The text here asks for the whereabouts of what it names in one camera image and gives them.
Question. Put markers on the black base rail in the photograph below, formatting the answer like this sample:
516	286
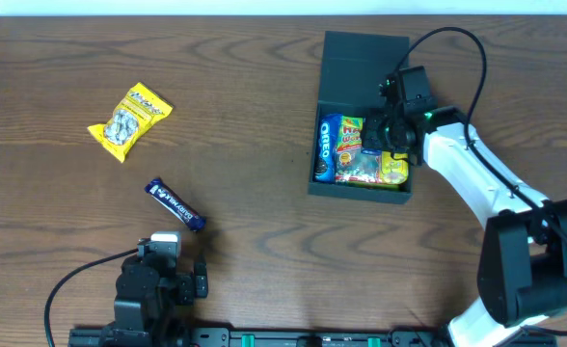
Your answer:
223	337

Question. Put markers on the Haribo worms candy bag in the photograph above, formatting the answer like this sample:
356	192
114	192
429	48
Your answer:
355	165

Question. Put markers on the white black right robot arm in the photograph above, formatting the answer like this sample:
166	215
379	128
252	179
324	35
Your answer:
522	271

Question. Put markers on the dark green box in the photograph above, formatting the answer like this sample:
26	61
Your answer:
352	68

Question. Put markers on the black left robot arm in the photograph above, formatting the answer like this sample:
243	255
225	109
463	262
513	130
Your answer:
151	291

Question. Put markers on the blue Dairy Milk chocolate bar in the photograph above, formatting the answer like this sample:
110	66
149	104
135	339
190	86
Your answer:
178	207

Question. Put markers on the yellow snack bag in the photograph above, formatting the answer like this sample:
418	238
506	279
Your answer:
139	110

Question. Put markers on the blue Oreo cookie pack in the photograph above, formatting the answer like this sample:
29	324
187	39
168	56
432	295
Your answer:
326	148

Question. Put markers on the yellow Mentos bottle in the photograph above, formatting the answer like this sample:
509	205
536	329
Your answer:
394	168

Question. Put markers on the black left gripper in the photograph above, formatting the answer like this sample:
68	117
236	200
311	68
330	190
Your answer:
187	288

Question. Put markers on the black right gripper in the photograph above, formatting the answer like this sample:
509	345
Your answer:
375	133

